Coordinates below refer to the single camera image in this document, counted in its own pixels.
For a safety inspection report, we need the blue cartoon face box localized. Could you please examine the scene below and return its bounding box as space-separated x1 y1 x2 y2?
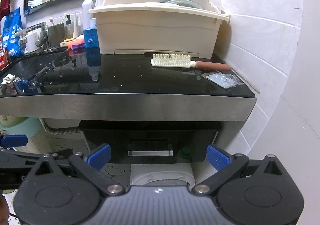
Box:
83 28 99 48

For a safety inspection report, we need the clear plastic bag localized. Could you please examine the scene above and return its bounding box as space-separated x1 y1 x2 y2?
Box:
201 72 244 89

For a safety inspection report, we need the white cup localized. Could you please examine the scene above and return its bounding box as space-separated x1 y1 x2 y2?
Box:
25 29 40 53

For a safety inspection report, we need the blue snack bag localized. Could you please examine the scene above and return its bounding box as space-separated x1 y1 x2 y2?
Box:
2 8 24 58

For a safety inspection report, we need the purple and orange box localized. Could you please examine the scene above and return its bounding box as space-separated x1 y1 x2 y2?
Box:
60 34 85 51

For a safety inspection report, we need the white plastic bottle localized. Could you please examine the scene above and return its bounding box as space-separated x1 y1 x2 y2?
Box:
82 0 94 30

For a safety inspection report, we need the beige plastic dish rack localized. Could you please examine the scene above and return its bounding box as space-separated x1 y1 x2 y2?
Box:
89 0 230 59

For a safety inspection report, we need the chrome sink faucet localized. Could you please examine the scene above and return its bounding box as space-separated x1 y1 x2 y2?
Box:
14 22 49 49

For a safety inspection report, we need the cream perforated laundry basket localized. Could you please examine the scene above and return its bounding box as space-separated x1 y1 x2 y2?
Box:
15 129 52 153

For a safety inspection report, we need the corrugated metal drain hose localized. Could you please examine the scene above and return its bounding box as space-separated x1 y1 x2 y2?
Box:
39 118 81 136

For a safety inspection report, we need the white brush with brown handle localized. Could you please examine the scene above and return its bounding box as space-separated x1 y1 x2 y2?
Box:
151 54 231 71

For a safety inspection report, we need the black drawer with metal handle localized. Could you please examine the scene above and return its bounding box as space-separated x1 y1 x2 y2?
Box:
79 120 222 164

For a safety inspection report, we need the dark green mug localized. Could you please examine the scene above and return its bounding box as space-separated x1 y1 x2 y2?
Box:
48 23 67 47

